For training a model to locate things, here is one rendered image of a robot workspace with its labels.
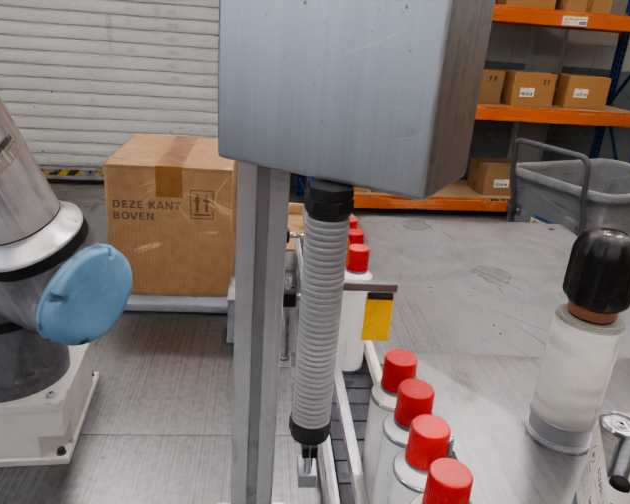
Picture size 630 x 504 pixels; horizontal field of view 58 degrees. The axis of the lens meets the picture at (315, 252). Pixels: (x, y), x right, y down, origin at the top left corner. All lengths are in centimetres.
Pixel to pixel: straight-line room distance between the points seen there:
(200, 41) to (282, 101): 448
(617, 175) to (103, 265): 324
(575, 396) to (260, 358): 43
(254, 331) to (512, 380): 54
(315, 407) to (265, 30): 28
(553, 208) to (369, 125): 257
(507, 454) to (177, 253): 70
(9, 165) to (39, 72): 450
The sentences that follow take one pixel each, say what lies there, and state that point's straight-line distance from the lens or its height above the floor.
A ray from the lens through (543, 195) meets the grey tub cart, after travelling 295.
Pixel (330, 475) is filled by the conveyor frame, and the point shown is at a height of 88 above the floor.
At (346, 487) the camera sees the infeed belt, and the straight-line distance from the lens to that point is 73.
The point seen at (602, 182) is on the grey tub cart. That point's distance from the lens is 365.
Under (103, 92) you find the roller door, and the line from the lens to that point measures 500.
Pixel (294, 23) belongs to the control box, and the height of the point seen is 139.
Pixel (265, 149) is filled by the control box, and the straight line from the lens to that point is 42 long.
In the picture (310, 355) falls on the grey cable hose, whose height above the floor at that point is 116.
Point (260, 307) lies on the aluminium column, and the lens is 54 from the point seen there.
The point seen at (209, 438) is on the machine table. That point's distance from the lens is 86.
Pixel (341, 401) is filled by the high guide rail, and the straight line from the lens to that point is 72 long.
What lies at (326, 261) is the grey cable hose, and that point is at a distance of 39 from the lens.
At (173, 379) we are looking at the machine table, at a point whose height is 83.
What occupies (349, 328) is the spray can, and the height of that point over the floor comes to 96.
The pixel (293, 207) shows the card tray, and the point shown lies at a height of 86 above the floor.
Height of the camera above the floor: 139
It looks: 22 degrees down
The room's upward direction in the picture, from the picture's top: 4 degrees clockwise
